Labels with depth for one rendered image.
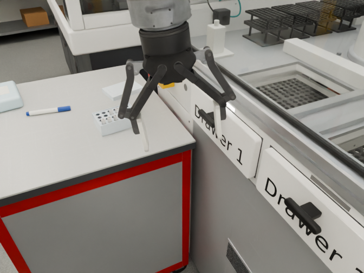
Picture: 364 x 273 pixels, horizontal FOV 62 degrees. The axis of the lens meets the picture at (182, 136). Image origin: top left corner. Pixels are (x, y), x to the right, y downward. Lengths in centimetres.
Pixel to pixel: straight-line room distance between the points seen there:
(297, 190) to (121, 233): 65
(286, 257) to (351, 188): 28
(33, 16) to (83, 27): 303
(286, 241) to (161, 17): 51
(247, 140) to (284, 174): 12
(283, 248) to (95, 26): 110
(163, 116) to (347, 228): 65
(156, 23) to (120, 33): 99
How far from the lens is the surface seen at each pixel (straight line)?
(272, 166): 61
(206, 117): 71
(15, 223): 92
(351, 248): 54
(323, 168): 54
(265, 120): 61
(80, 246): 105
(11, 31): 435
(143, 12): 43
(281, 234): 71
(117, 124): 93
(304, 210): 54
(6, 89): 122
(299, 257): 69
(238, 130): 67
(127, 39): 144
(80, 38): 139
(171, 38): 44
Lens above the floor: 130
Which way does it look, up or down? 37 degrees down
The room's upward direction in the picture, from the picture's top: straight up
